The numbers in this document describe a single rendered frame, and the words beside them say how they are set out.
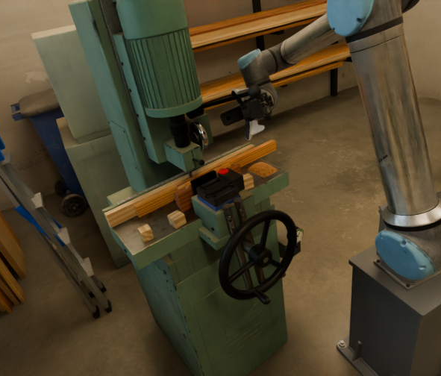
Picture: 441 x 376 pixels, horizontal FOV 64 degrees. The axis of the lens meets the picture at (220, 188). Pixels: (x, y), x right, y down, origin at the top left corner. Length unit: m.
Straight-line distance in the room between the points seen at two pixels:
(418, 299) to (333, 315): 0.69
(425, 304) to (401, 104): 0.69
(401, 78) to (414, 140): 0.14
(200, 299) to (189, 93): 0.68
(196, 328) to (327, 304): 0.85
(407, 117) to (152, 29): 0.64
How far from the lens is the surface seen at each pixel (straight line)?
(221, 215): 0.99
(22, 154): 3.56
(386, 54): 0.84
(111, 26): 1.19
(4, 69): 3.39
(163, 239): 1.04
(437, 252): 1.00
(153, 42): 0.99
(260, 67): 1.31
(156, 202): 1.16
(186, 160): 1.11
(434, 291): 1.36
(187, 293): 1.21
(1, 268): 2.42
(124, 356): 1.98
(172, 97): 1.01
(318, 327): 1.89
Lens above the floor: 1.52
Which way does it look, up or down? 31 degrees down
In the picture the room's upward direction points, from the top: 11 degrees counter-clockwise
